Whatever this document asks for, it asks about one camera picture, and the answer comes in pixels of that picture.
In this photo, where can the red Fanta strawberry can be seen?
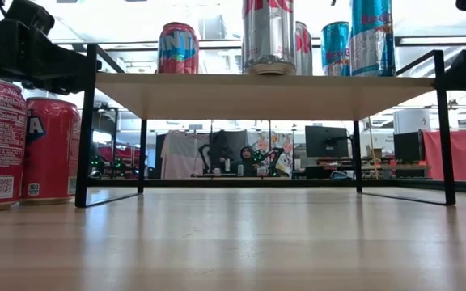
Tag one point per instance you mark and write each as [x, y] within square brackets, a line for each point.
[178, 48]
[51, 153]

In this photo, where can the blue silver Red Bull can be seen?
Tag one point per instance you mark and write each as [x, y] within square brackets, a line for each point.
[372, 40]
[335, 50]

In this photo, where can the silver Diet Coke can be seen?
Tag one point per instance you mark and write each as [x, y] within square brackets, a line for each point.
[269, 36]
[304, 50]

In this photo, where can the background black robot arm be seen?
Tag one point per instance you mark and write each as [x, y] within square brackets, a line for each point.
[205, 155]

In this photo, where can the red orange cloth cover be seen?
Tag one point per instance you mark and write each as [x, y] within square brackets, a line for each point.
[465, 153]

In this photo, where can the black computer monitor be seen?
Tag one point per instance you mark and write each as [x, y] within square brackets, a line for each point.
[409, 146]
[326, 141]

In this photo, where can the white cloth cover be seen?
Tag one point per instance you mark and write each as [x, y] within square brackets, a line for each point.
[180, 155]

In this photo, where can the black cloth cover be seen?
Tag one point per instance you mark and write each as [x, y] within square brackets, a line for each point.
[229, 141]

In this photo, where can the person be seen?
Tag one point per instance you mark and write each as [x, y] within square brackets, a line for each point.
[248, 161]

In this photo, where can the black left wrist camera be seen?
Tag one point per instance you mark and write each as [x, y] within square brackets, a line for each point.
[30, 16]

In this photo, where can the wooden shelf with black frame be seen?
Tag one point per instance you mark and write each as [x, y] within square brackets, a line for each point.
[257, 97]

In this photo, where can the black aluminium table frame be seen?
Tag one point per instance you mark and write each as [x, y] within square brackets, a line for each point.
[237, 182]

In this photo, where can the colourful wall poster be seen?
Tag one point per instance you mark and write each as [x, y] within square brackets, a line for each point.
[283, 141]

